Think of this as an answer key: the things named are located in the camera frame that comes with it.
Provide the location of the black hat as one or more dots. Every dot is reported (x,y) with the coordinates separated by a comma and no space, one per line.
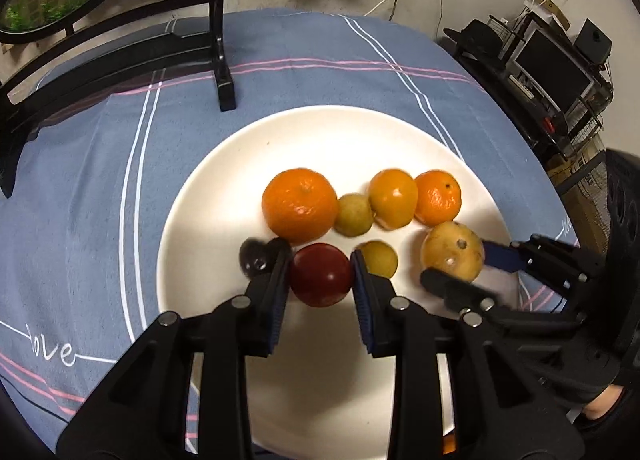
(476,38)

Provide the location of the small orange kumquat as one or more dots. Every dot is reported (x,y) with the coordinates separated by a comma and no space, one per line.
(393,196)

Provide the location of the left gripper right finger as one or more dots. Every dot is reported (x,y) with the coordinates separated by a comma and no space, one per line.
(500,410)

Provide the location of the large orange mandarin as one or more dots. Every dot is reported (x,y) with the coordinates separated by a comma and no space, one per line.
(299,205)

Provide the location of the black equipment shelf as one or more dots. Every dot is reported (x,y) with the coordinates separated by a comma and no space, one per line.
(554,137)

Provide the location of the red cherry tomato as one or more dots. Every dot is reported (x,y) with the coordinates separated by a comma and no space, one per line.
(320,275)

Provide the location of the black speaker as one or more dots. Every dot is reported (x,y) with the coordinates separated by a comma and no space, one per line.
(593,44)

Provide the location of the person's right hand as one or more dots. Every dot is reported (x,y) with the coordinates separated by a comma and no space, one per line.
(603,403)

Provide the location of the blue striped tablecloth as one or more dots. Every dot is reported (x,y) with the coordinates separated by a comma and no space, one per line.
(81,230)

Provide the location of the tan spotted round fruit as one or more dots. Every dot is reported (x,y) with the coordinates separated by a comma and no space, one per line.
(455,249)

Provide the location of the white round plate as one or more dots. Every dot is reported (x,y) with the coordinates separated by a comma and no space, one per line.
(320,395)

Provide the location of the small green-yellow longan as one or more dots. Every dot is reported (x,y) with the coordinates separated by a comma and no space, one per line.
(355,216)

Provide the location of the computer monitor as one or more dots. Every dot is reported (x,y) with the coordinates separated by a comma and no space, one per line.
(558,76)

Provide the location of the dark cherry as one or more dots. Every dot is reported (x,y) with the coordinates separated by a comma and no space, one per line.
(260,258)

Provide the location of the mandarin with dark spots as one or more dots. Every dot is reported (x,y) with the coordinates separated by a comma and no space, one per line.
(439,198)

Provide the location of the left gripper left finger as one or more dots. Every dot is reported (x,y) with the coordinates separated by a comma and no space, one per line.
(139,410)

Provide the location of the smooth orange fruit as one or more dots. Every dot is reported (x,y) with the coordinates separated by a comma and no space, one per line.
(448,444)

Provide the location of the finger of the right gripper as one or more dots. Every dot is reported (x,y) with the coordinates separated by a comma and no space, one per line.
(452,296)
(553,263)

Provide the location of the yellow-green longan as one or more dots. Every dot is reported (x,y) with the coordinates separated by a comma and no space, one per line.
(380,258)

